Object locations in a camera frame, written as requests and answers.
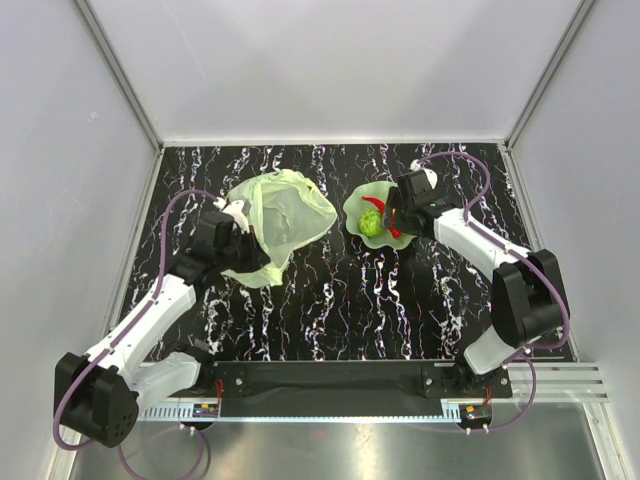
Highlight aluminium frame rail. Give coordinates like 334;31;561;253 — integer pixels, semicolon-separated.
72;0;163;152

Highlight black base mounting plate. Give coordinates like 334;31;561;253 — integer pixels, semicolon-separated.
208;360;512;418

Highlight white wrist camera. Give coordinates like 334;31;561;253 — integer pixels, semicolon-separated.
213;197;251;233
410;159;438;190

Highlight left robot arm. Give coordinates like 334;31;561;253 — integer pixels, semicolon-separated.
53;200;269;450

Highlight light green plastic bag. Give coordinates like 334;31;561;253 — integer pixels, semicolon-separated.
223;169;337;289

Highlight red fruit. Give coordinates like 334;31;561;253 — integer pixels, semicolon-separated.
362;196;402;239

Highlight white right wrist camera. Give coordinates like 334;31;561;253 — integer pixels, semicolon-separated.
410;159;438;190

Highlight white slotted cable duct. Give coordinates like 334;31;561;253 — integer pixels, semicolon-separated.
138;398;220;423

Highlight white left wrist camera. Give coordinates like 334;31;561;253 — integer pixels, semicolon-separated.
213;197;251;233

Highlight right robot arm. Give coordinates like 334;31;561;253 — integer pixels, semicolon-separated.
383;170;570;397

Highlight light green wavy bowl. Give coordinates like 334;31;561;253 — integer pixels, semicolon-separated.
343;181;414;250

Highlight green fruit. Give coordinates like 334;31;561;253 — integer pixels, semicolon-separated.
357;209;385;238

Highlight black marble pattern mat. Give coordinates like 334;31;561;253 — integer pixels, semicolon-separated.
124;143;571;362

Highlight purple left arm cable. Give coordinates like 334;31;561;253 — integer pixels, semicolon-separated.
52;189;229;479

